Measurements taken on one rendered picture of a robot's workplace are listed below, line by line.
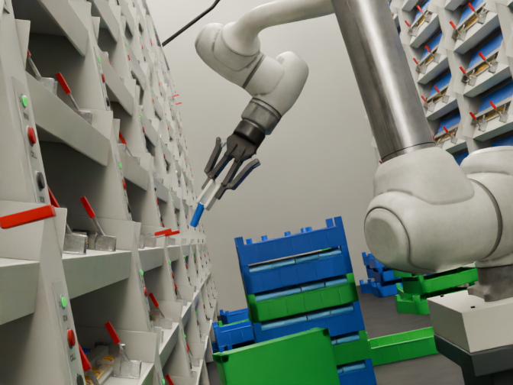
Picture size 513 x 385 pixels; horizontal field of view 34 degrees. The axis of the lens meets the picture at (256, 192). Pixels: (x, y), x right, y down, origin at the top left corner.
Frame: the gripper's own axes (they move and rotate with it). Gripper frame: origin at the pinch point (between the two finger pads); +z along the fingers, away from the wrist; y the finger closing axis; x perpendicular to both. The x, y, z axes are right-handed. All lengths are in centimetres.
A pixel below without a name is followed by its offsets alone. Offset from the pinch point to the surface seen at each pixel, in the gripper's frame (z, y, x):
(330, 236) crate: -11.3, -23.4, -34.0
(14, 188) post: 23, -35, 128
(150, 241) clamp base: 17.8, 1.7, 10.9
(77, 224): 23, -8, 64
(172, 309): 28.5, -4.8, -9.8
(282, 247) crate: -1.5, -13.9, -31.3
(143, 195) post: 8.4, 15.5, -1.5
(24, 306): 31, -43, 129
